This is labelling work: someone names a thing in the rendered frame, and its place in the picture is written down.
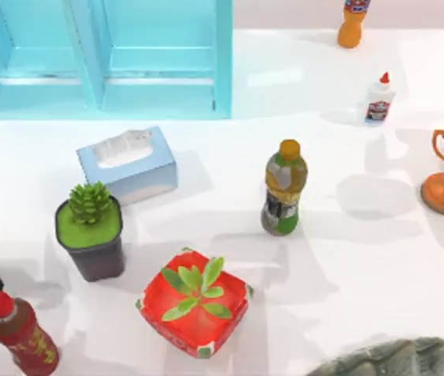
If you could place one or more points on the red pot with green plant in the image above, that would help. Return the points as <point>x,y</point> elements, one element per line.
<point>194,305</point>

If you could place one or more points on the green and yellow bottle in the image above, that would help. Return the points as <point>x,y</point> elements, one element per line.
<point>284,188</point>

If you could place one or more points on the orange bottle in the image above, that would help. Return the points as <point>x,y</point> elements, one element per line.
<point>351,33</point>

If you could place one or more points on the white glue bottle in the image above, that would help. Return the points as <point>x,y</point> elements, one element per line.
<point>379,100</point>

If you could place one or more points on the dark red bottle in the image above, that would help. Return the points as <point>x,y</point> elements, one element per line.
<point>22,337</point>

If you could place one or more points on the black pot with green plant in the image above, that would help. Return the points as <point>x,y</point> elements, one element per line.
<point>94,243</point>

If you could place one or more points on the light blue rack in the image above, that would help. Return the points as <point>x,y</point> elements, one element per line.
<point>100,58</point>

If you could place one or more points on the light blue tissue box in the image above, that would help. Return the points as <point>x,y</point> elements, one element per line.
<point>135,176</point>

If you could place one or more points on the grey green rock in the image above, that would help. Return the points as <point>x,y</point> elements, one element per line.
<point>401,358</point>

